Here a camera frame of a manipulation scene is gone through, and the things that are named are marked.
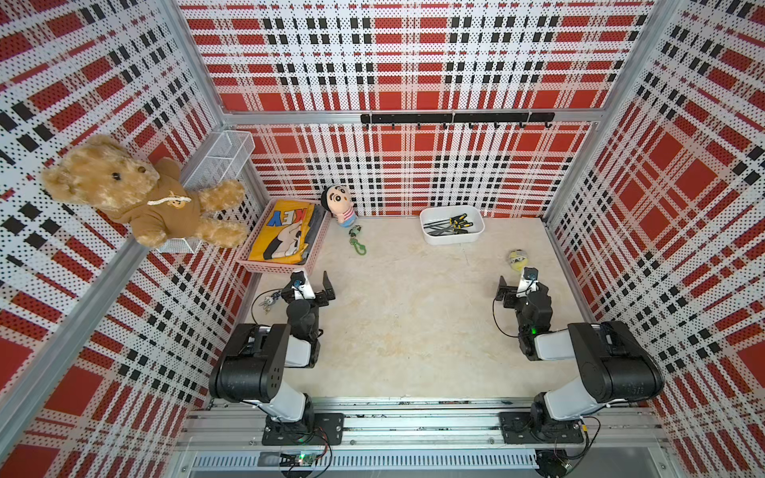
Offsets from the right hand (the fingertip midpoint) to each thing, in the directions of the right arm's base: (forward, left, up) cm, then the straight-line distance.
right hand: (520, 276), depth 92 cm
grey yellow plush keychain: (+11, -4, -6) cm, 14 cm away
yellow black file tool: (+30, +16, -8) cm, 35 cm away
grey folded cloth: (+30, +70, -2) cm, 76 cm away
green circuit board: (-47, +61, -7) cm, 77 cm away
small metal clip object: (-4, +81, -6) cm, 81 cm away
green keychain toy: (+19, +54, -9) cm, 58 cm away
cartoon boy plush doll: (+31, +61, +6) cm, 69 cm away
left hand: (-1, +64, +3) cm, 64 cm away
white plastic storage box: (+33, +8, -6) cm, 35 cm away
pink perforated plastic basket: (+10, +93, -2) cm, 94 cm away
